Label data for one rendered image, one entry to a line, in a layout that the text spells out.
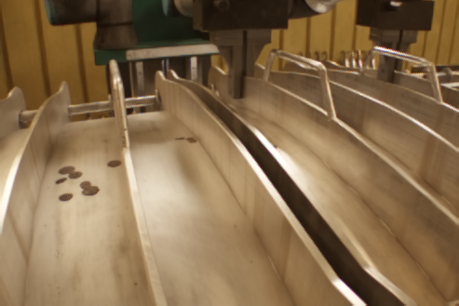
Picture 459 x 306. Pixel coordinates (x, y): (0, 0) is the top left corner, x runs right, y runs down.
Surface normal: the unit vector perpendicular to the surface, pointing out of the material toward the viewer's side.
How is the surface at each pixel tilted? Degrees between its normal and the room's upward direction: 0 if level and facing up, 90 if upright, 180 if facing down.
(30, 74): 90
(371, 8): 90
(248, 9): 90
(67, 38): 90
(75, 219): 6
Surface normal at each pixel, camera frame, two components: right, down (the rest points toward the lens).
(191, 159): 0.01, -0.91
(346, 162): -0.94, 0.14
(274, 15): 0.35, 0.36
